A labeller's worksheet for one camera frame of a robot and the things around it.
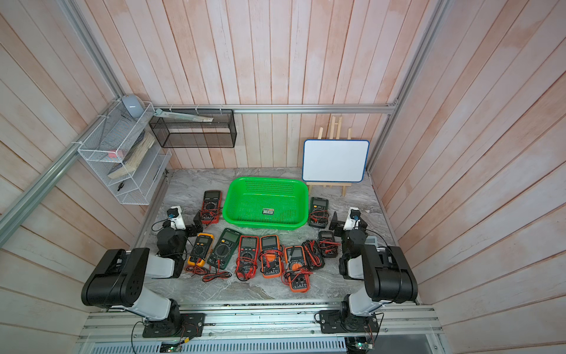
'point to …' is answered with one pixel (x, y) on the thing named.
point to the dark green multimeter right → (318, 214)
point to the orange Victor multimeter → (270, 256)
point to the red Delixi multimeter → (247, 257)
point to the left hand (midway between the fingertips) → (190, 214)
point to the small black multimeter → (327, 244)
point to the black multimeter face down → (313, 258)
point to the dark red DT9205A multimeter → (211, 207)
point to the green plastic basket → (266, 203)
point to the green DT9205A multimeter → (224, 248)
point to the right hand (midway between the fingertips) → (346, 212)
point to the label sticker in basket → (267, 211)
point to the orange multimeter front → (296, 266)
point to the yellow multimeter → (200, 249)
